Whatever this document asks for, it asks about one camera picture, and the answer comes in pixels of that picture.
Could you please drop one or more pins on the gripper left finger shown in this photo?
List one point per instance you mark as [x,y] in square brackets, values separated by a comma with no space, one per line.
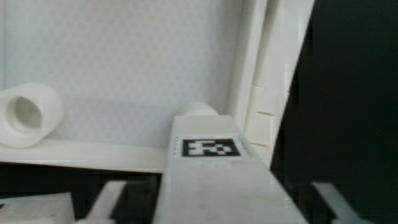
[99,213]

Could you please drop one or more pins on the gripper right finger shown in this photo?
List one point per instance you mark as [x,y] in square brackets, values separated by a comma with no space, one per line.
[346,216]

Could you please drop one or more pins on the white leg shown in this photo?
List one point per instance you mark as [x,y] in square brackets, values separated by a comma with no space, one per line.
[218,188]
[39,209]

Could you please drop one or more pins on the white desk top tray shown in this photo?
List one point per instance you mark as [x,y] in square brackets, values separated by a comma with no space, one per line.
[133,56]

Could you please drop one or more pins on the white front rail barrier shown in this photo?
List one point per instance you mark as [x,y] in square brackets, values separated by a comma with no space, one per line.
[284,27]

